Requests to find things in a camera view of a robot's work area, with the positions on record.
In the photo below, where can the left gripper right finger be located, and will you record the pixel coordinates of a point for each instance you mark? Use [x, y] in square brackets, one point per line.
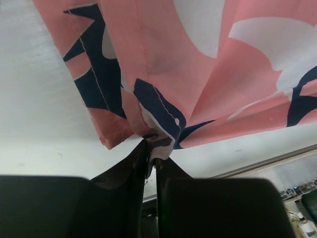
[217, 207]

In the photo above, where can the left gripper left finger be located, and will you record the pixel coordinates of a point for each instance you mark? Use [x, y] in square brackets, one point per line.
[107, 206]

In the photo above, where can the pink shark-print shorts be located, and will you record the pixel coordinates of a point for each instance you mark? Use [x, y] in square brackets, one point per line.
[183, 73]

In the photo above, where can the aluminium table edge rail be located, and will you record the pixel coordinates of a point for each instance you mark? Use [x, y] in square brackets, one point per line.
[287, 167]

